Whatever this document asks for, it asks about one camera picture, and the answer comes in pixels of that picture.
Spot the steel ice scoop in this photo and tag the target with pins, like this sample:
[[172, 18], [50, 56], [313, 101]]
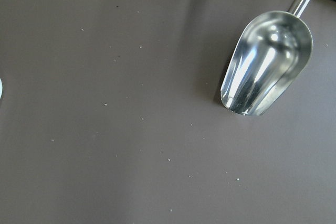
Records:
[[271, 52]]

